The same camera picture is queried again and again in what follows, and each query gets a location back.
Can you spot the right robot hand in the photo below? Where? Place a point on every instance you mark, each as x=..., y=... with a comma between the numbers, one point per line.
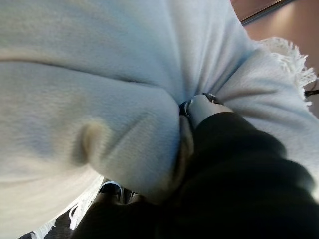
x=236, y=186

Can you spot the white fringed cushion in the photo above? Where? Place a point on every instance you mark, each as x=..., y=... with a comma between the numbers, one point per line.
x=99, y=87

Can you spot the glossy brown cabinet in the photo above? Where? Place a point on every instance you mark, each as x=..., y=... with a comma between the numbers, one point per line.
x=286, y=37

